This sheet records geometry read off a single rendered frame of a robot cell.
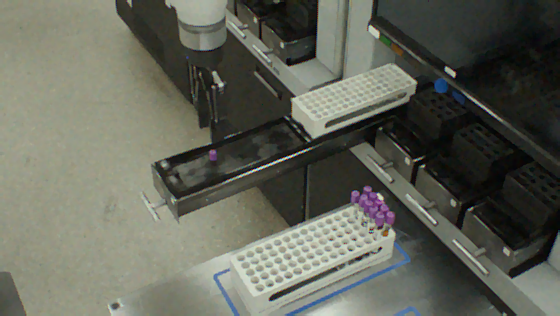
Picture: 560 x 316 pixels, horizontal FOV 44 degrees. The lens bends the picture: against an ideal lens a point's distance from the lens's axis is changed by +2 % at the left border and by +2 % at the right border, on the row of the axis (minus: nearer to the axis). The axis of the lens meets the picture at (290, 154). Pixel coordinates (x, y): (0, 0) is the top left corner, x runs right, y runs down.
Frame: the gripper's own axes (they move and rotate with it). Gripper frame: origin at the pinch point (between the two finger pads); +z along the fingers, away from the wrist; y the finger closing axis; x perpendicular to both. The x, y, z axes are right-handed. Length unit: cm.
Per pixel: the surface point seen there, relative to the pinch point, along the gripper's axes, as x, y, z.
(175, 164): 8.2, 2.3, 10.3
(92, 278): 25, 49, 91
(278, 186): -38, 35, 68
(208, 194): 5.6, -8.6, 11.6
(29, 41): 2, 201, 91
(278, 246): 3.8, -35.1, 2.9
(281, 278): 7.0, -41.6, 2.9
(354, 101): -34.4, -5.2, 4.1
